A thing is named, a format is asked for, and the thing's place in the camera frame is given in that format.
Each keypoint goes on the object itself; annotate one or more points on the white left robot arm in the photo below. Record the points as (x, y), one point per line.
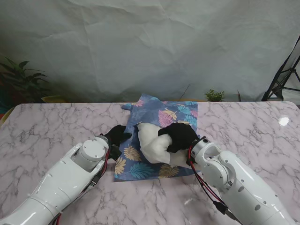
(65, 178)

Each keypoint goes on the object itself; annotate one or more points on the black tripod light stand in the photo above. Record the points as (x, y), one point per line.
(281, 79)

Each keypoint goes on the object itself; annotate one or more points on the white pillow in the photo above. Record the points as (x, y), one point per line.
(152, 140)

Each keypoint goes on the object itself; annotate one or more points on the yellow chair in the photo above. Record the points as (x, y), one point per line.
(52, 99)

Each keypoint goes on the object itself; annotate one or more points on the blue leaf print pillowcase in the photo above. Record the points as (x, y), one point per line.
(150, 110)

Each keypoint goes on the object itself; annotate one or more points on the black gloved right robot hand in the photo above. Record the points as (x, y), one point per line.
(181, 137)

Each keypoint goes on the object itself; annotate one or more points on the large green leafy plant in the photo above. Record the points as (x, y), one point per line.
(21, 79)

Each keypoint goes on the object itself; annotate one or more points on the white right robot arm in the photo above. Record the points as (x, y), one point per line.
(239, 178)

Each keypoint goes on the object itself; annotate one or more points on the wrinkled white backdrop sheet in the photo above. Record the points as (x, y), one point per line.
(140, 47)

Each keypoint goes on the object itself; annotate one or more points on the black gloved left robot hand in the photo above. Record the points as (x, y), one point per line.
(117, 134)

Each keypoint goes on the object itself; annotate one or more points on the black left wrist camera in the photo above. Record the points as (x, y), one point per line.
(115, 152)

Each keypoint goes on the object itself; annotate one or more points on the small green potted plant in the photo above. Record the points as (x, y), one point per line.
(214, 95)

